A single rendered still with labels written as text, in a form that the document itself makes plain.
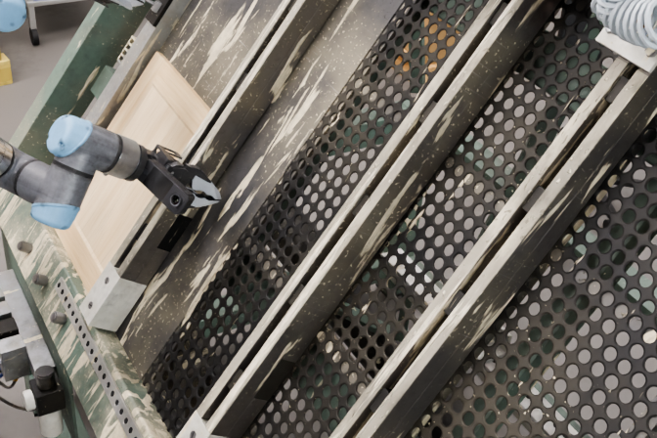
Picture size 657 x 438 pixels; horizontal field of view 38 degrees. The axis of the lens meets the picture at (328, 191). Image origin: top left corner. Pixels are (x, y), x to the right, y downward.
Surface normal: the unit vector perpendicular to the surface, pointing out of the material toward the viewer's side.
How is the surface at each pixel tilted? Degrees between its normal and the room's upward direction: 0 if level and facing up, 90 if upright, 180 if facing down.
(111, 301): 90
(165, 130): 54
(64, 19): 0
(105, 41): 90
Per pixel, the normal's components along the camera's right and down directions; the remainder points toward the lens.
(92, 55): 0.49, 0.52
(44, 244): -0.66, -0.29
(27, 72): 0.07, -0.82
